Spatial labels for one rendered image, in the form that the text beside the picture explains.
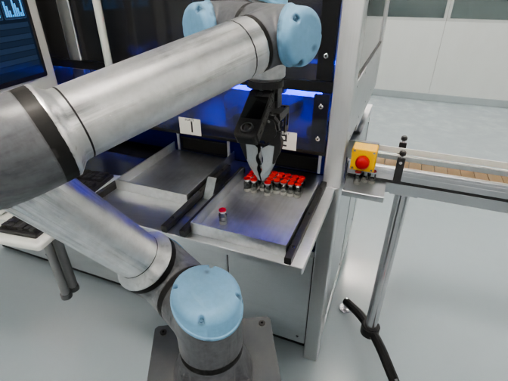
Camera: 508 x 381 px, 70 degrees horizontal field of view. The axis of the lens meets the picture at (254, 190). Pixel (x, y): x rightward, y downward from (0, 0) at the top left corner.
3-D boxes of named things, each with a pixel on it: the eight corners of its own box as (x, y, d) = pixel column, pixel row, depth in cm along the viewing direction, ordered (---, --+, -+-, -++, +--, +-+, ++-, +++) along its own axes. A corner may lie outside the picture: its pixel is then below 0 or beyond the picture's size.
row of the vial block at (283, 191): (248, 185, 117) (248, 172, 115) (302, 196, 111) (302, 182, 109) (245, 188, 115) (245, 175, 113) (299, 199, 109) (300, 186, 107)
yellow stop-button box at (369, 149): (352, 159, 116) (355, 138, 112) (376, 163, 113) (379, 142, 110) (348, 169, 110) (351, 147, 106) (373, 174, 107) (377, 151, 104)
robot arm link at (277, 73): (277, 60, 62) (235, 56, 65) (277, 86, 64) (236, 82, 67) (291, 53, 68) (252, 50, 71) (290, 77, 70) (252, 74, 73)
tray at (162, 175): (175, 149, 143) (174, 140, 141) (234, 159, 134) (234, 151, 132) (116, 189, 115) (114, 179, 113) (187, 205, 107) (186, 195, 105)
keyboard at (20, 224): (82, 172, 141) (81, 167, 140) (114, 177, 138) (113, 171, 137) (-4, 232, 108) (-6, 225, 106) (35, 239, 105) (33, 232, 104)
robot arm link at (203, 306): (202, 385, 58) (196, 329, 51) (160, 333, 67) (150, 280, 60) (257, 342, 65) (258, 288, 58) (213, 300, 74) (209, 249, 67)
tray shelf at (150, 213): (165, 152, 145) (164, 147, 144) (339, 182, 123) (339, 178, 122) (72, 213, 106) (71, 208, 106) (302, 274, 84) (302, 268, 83)
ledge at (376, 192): (348, 176, 127) (348, 171, 126) (386, 182, 123) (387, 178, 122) (341, 195, 116) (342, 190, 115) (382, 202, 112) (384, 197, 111)
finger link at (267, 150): (282, 173, 81) (283, 134, 76) (273, 185, 76) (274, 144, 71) (269, 171, 82) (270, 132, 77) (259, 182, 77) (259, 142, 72)
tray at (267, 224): (243, 177, 122) (242, 168, 121) (317, 191, 114) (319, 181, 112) (191, 233, 95) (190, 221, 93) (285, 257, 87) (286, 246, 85)
